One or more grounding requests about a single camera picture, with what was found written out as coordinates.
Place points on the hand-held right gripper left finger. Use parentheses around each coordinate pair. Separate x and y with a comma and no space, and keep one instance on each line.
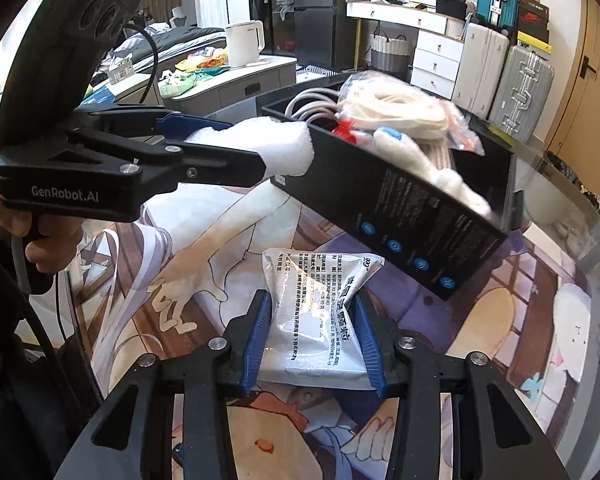
(255,340)

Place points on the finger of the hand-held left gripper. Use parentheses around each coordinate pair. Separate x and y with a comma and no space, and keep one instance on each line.
(190,125)
(230,165)

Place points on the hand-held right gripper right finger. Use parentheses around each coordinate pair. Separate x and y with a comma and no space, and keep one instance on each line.
(372,345)

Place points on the white foam sheet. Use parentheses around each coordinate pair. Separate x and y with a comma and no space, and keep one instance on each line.
(280,150)

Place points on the white printed packet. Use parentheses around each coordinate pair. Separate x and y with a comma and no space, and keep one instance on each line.
(315,320)

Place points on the red label white packet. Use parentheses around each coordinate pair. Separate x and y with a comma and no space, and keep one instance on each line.
(347,130)

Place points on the black cardboard box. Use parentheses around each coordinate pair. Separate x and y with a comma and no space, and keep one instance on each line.
(405,220)

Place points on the white roll blue label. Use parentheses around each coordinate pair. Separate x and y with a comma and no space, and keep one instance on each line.
(395,142)

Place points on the white fluffy cloth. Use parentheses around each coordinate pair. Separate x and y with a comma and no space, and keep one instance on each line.
(460,190)

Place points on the person's left hand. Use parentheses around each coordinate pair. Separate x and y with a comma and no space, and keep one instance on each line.
(5,215)

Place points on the pile of colourful cloths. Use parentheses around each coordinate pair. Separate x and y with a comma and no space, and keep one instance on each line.
(195,72)

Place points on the grey side cabinet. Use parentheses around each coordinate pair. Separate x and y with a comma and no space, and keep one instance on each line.
(240,87)

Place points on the printed table mat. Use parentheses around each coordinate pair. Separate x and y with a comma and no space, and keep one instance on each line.
(205,240)

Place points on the dark grey blanket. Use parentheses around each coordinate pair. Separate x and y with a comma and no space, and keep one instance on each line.
(180,40)

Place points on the white electric kettle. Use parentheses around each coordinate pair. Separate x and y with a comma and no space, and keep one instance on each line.
(244,42)

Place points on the black white striped rug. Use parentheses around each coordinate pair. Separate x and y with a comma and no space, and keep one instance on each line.
(325,71)

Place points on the dark glass wardrobe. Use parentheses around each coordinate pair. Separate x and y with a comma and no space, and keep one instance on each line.
(270,5)

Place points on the dark grey fridge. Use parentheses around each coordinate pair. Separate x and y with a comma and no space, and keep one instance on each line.
(330,10)

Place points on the woven laundry basket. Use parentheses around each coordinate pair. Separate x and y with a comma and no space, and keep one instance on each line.
(390,55)

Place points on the white drawer unit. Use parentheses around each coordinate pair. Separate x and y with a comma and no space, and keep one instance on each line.
(437,65)

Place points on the white vanity table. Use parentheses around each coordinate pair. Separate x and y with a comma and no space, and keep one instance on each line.
(405,15)

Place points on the white suitcase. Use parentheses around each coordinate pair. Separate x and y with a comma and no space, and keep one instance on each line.
(480,70)

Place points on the silver suitcase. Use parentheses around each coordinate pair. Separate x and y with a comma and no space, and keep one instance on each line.
(522,95)

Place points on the wooden door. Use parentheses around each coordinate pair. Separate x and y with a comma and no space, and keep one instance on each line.
(585,100)

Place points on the black yellow shoe box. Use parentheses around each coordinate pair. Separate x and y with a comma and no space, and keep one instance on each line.
(534,42)

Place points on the black shoe box red logo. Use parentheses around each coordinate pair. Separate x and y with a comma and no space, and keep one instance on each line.
(534,15)

